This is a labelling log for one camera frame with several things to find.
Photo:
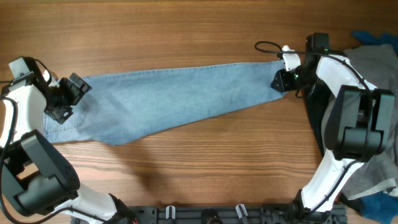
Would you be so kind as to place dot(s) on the grey garment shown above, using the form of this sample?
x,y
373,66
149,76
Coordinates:
x,y
360,125

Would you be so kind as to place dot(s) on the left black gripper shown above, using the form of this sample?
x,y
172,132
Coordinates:
x,y
68,98

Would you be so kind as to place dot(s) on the dark blue garment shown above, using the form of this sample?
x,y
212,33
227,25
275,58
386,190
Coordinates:
x,y
379,207

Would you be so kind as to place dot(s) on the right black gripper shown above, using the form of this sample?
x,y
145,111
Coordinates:
x,y
286,81

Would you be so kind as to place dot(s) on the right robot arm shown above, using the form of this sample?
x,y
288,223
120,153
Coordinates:
x,y
356,130

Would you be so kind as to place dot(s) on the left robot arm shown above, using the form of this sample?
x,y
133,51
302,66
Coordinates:
x,y
35,177

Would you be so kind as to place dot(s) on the light blue denim jeans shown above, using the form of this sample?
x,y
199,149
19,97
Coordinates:
x,y
123,107

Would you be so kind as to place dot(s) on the black mounting rail base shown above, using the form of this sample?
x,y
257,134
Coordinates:
x,y
259,215

